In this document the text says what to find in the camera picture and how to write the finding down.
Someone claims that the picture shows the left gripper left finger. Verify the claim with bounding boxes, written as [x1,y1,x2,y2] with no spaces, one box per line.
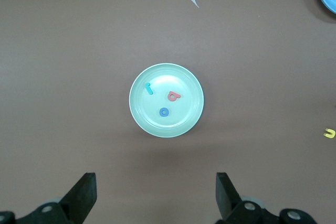
[0,173,97,224]

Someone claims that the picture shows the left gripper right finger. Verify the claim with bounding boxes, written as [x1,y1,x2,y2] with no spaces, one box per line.
[215,173,318,224]

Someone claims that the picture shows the pink foam letter b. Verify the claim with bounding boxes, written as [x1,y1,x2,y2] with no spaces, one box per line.
[167,90,182,103]

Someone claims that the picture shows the pale green plate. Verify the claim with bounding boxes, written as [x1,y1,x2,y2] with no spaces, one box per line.
[129,63,205,138]

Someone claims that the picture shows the brown table cover sheet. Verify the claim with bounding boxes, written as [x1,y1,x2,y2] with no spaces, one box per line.
[0,0,336,224]

